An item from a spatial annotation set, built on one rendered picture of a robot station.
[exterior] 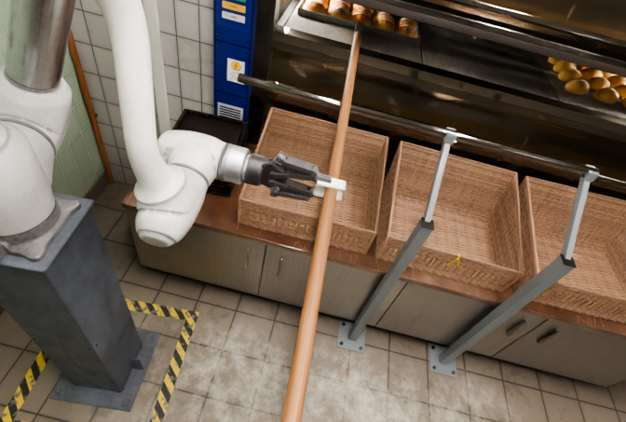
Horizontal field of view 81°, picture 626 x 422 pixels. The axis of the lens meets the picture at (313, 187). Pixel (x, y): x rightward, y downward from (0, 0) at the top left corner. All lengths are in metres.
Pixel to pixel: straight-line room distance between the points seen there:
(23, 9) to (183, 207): 0.47
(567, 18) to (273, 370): 1.81
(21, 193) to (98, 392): 1.16
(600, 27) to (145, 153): 1.46
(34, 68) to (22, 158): 0.19
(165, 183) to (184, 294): 1.34
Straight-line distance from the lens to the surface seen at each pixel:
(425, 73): 1.59
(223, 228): 1.54
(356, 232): 1.46
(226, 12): 1.58
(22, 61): 1.00
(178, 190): 0.76
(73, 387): 1.98
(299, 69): 1.63
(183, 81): 1.85
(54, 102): 1.04
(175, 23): 1.73
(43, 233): 1.06
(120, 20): 0.72
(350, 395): 1.95
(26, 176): 0.95
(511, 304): 1.67
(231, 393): 1.88
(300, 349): 0.66
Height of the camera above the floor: 1.82
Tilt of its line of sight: 45 degrees down
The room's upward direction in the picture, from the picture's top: 15 degrees clockwise
